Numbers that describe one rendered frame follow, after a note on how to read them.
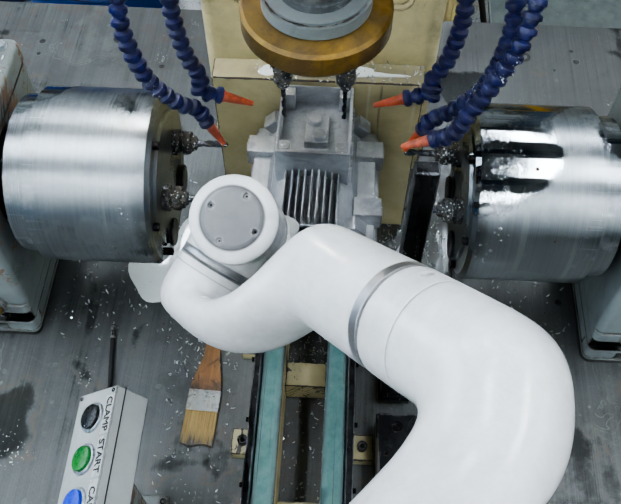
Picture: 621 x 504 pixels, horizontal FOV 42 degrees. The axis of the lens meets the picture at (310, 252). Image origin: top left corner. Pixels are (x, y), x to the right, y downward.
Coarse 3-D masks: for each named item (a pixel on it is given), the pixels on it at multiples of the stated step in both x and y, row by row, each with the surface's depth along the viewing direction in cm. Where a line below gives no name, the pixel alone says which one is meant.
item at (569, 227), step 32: (480, 128) 106; (512, 128) 106; (544, 128) 106; (576, 128) 106; (608, 128) 108; (448, 160) 116; (480, 160) 104; (512, 160) 104; (544, 160) 104; (576, 160) 104; (608, 160) 105; (448, 192) 122; (480, 192) 104; (512, 192) 104; (544, 192) 103; (576, 192) 103; (608, 192) 104; (448, 224) 124; (480, 224) 105; (512, 224) 105; (544, 224) 104; (576, 224) 104; (608, 224) 105; (448, 256) 119; (480, 256) 108; (512, 256) 107; (544, 256) 107; (576, 256) 107; (608, 256) 108
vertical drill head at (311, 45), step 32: (256, 0) 94; (288, 0) 90; (320, 0) 88; (352, 0) 91; (384, 0) 94; (256, 32) 91; (288, 32) 90; (320, 32) 89; (352, 32) 91; (384, 32) 92; (288, 64) 91; (320, 64) 90; (352, 64) 91
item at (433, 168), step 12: (420, 168) 92; (432, 168) 92; (420, 180) 92; (432, 180) 92; (420, 192) 94; (432, 192) 94; (408, 204) 97; (420, 204) 96; (432, 204) 96; (408, 216) 98; (420, 216) 98; (408, 228) 101; (420, 228) 100; (408, 240) 103; (420, 240) 103; (408, 252) 105; (420, 252) 105
